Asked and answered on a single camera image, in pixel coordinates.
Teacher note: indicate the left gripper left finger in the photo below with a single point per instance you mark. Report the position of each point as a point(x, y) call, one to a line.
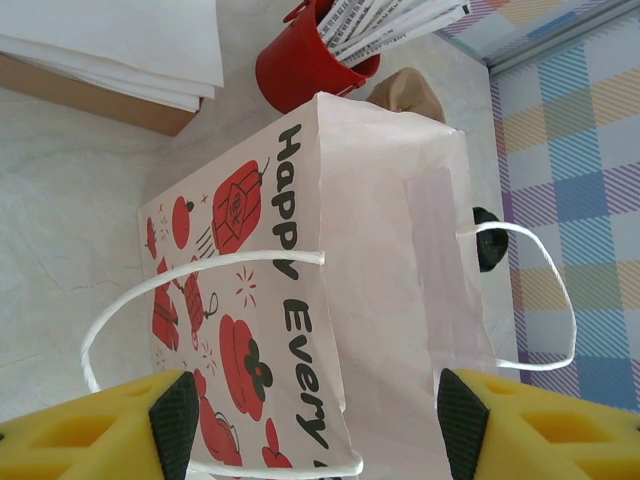
point(75, 440)

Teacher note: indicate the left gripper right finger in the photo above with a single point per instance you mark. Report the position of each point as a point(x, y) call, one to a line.
point(550, 440)

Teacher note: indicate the white red printed paper bag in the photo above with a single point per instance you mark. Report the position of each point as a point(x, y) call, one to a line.
point(375, 225)

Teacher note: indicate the black cup lid stack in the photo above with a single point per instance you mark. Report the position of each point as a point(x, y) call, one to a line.
point(492, 255)

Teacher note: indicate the brown cardboard box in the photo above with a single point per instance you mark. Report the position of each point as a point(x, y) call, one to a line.
point(100, 100)

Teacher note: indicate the brown pulp cup carrier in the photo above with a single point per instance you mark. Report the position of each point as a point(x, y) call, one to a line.
point(415, 92)

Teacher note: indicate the white napkin stack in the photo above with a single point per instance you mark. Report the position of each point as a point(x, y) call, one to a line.
point(100, 40)

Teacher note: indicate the red straw cup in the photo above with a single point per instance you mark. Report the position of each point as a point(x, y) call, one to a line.
point(290, 65)

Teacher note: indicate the paper wrapped straw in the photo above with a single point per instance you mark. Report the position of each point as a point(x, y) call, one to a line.
point(350, 22)
point(332, 15)
point(425, 25)
point(370, 27)
point(395, 30)

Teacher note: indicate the aluminium frame post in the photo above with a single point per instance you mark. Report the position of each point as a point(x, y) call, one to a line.
point(565, 37)

